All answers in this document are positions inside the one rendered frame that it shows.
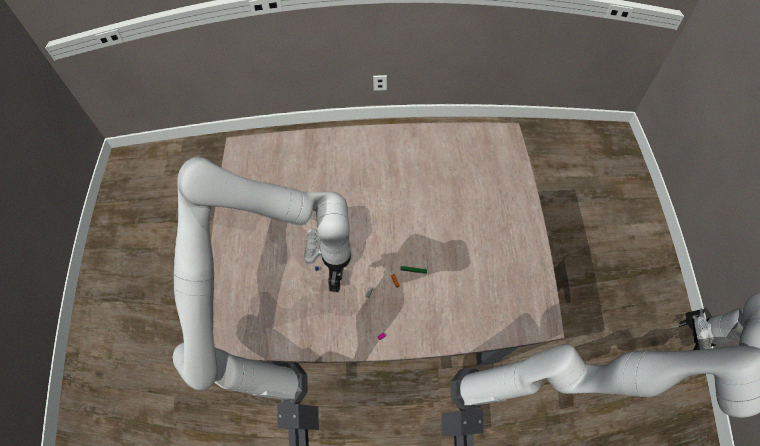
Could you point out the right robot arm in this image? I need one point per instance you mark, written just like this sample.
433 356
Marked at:
736 369

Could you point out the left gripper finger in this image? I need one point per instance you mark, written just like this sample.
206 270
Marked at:
333 281

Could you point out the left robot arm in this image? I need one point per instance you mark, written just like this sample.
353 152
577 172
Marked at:
204 184

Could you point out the green rod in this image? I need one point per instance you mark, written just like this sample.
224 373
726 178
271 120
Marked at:
414 269

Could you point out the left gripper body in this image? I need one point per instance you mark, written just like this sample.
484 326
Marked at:
336 268

